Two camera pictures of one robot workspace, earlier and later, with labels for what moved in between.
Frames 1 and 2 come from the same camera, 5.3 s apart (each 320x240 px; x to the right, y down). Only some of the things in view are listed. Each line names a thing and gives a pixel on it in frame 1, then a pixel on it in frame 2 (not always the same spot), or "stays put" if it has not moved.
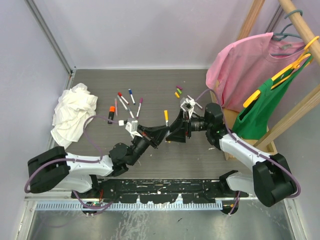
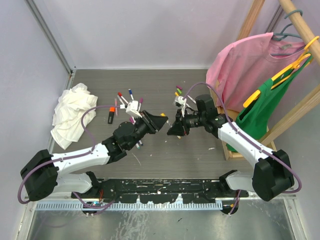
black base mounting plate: [160, 190] stays put
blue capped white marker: [130, 92] stays put
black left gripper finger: [160, 137] -> [158, 122]
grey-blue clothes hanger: [279, 36] stays put
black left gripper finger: [157, 130] -> [158, 121]
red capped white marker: [120, 95] stays put
